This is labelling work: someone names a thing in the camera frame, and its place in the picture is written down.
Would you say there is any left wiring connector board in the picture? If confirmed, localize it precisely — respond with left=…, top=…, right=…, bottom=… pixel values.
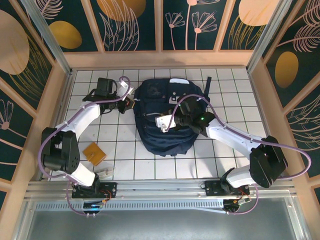
left=82, top=198, right=112, bottom=216

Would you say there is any aluminium side rail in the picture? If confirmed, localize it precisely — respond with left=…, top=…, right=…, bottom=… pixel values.
left=39, top=69, right=76, bottom=181

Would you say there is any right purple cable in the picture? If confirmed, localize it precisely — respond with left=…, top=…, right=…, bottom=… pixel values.
left=166, top=94, right=312, bottom=216

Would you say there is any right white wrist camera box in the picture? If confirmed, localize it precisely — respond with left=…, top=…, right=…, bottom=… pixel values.
left=154, top=114, right=176, bottom=134

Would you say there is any navy blue backpack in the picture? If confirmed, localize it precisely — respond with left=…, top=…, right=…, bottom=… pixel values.
left=132, top=76, right=213, bottom=158

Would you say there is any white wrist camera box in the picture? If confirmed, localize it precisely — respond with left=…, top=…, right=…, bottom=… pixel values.
left=116, top=78, right=136, bottom=96
left=154, top=114, right=176, bottom=134

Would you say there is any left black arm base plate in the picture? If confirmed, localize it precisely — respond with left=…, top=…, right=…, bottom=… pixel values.
left=71, top=181, right=118, bottom=200

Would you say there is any grey metal sheet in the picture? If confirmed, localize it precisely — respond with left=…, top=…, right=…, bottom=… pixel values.
left=12, top=197, right=310, bottom=240

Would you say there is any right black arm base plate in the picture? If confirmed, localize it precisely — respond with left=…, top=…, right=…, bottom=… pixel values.
left=204, top=179, right=251, bottom=198

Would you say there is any right wiring connector board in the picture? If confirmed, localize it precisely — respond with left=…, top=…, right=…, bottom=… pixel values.
left=223, top=196, right=252, bottom=215

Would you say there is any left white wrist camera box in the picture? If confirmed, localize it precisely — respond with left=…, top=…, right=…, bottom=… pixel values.
left=116, top=78, right=136, bottom=96

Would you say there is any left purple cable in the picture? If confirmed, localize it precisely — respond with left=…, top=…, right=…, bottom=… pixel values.
left=39, top=76, right=135, bottom=216

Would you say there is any slotted grey cable duct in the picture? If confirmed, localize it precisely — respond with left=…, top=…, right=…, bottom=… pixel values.
left=34, top=199, right=227, bottom=215

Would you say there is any aluminium corner post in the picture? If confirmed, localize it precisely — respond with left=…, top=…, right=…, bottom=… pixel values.
left=21, top=0, right=74, bottom=76
left=245, top=0, right=294, bottom=74

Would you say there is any purple cable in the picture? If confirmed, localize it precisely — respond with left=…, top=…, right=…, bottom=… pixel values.
left=166, top=94, right=312, bottom=216
left=39, top=76, right=135, bottom=216

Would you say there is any aluminium mounting rail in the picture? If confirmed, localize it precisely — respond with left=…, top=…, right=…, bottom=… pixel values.
left=24, top=177, right=300, bottom=201

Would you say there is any wiring connector board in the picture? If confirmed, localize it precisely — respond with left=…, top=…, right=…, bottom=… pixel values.
left=82, top=198, right=112, bottom=216
left=223, top=196, right=252, bottom=215

